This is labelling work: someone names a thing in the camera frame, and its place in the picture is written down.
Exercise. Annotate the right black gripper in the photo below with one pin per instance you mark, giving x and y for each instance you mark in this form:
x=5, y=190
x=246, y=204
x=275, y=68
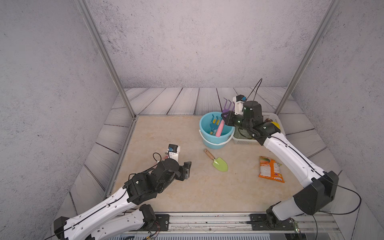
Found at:
x=228, y=120

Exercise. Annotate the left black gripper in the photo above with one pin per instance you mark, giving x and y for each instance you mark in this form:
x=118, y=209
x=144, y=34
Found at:
x=184, y=172

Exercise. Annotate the purple rake pink handle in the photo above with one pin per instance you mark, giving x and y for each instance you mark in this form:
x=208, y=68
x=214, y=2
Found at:
x=228, y=107

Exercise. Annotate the blue rake yellow handle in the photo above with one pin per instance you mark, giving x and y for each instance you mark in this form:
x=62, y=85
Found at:
x=214, y=125

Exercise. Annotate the green trowel wooden handle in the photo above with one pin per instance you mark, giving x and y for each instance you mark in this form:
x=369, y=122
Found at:
x=218, y=163

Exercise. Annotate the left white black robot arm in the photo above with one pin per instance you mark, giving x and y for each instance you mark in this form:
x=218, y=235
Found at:
x=126, y=209

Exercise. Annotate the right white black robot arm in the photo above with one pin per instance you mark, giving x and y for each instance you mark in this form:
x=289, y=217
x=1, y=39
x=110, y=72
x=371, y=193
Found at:
x=319, y=187

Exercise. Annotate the light blue plastic bucket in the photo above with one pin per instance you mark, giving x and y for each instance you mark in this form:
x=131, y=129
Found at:
x=215, y=136

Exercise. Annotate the dark green melon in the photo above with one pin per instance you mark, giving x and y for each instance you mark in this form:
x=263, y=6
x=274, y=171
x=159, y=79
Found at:
x=242, y=134

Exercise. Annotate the yellow banana bunch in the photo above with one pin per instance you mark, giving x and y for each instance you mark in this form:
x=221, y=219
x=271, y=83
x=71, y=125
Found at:
x=276, y=124

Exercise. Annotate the orange snack packet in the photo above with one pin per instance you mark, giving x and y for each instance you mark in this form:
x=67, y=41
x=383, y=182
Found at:
x=270, y=169

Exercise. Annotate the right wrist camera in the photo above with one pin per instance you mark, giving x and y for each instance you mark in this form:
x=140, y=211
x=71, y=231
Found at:
x=239, y=101

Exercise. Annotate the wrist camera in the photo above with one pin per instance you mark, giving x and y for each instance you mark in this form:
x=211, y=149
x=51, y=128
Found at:
x=239, y=101
x=173, y=152

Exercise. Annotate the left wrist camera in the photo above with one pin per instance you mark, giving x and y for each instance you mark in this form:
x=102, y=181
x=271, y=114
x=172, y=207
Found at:
x=173, y=152

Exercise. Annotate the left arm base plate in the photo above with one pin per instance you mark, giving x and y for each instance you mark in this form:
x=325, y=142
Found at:
x=160, y=222

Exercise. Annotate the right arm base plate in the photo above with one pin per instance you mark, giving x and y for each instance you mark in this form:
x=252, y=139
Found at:
x=264, y=222

